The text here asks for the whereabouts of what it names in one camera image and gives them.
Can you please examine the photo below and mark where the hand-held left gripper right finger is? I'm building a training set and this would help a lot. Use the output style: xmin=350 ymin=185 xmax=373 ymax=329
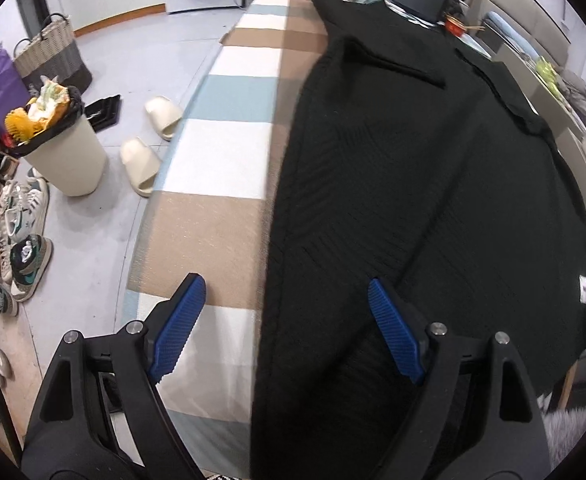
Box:
xmin=367 ymin=276 xmax=554 ymax=480

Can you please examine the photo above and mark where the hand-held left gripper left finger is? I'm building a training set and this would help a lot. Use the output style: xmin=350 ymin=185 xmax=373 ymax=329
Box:
xmin=20 ymin=272 xmax=209 ymax=480

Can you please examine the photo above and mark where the black knit sweater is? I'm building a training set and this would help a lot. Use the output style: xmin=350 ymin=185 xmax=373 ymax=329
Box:
xmin=250 ymin=0 xmax=586 ymax=480

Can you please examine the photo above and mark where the cream slipper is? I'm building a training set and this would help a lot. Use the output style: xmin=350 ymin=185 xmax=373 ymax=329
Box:
xmin=144 ymin=96 xmax=184 ymax=142
xmin=120 ymin=137 xmax=163 ymax=198

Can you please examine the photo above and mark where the plaid tablecloth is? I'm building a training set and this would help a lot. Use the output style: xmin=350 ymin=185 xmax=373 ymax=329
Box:
xmin=120 ymin=0 xmax=331 ymax=466

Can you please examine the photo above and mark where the cream trash bin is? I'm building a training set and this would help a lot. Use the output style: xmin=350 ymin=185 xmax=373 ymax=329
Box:
xmin=4 ymin=85 xmax=109 ymax=197

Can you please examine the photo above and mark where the grey fluffy rug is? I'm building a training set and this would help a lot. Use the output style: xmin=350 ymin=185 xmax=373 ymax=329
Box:
xmin=543 ymin=402 xmax=586 ymax=471

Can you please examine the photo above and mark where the row of sneakers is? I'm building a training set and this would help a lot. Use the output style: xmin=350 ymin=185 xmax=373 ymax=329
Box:
xmin=0 ymin=150 xmax=54 ymax=396

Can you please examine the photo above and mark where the black floor tray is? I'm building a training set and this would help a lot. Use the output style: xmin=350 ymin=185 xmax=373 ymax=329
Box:
xmin=84 ymin=94 xmax=122 ymax=133

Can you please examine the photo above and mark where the grey duvet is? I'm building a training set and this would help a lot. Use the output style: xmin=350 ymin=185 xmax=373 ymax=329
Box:
xmin=558 ymin=67 xmax=586 ymax=161

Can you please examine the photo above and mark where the woven laundry basket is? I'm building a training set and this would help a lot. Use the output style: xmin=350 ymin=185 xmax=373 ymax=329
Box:
xmin=13 ymin=12 xmax=93 ymax=92

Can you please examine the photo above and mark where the green toy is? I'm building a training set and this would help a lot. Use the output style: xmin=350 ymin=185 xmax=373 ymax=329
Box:
xmin=535 ymin=57 xmax=561 ymax=96

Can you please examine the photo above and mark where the red bowl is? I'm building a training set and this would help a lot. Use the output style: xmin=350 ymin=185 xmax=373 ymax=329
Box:
xmin=445 ymin=16 xmax=486 ymax=38

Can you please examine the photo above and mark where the light blue pillow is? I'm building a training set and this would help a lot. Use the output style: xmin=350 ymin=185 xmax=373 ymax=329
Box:
xmin=485 ymin=10 xmax=541 ymax=58

